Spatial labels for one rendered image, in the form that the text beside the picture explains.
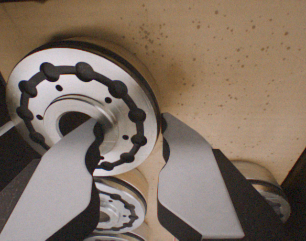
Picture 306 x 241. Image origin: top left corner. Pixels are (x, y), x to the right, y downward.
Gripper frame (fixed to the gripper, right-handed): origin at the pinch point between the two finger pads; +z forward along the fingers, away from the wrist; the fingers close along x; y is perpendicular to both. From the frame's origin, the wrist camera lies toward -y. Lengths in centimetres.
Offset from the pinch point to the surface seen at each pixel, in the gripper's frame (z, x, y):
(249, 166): 0.1, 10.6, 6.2
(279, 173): 0.4, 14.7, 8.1
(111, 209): -1.2, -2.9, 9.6
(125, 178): 0.4, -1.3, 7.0
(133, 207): -0.7, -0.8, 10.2
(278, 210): -2.4, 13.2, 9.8
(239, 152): 1.0, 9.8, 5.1
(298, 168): -0.2, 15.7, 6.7
